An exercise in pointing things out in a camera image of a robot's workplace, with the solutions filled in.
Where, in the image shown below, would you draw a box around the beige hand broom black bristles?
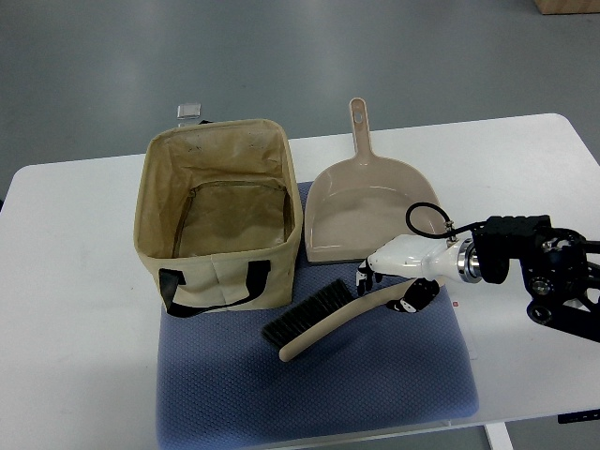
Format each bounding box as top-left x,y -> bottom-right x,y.
262,277 -> 443,362

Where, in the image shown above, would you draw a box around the beige plastic dustpan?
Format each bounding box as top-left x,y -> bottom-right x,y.
304,97 -> 440,263

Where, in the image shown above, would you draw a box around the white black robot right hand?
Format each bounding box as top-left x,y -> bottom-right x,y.
355,234 -> 482,313

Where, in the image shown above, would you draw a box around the blue textured cushion mat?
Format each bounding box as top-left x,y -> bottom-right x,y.
156,181 -> 480,450

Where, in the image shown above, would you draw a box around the small metal floor plate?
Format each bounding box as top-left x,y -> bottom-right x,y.
176,103 -> 202,120

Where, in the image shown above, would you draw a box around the yellow fabric bag black handles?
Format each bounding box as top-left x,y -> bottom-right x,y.
133,119 -> 303,318

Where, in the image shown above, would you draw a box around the black table control panel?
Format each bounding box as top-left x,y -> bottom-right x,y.
557,409 -> 600,425

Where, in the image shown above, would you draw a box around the wooden box corner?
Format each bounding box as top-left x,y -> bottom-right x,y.
534,0 -> 600,15

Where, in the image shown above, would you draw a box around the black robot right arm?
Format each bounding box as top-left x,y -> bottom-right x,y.
405,202 -> 599,342

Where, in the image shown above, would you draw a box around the white table leg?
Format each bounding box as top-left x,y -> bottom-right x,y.
484,422 -> 514,450

